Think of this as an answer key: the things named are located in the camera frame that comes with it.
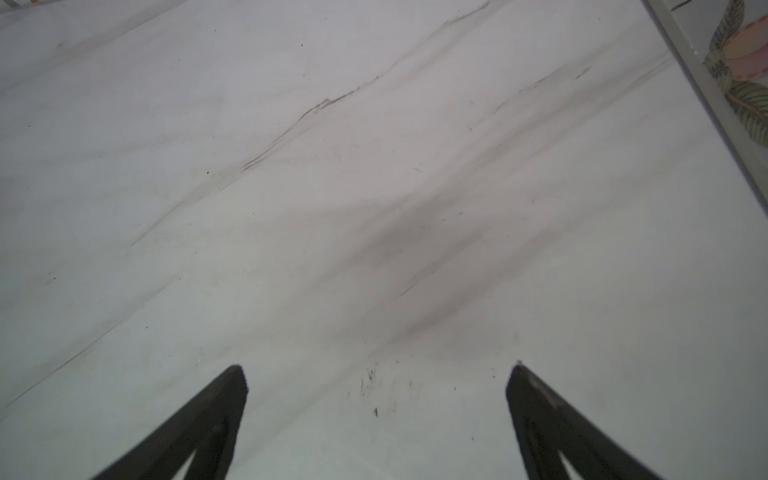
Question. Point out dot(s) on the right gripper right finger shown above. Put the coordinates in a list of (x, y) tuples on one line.
[(551, 432)]

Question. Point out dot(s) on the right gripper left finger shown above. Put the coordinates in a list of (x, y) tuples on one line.
[(201, 435)]

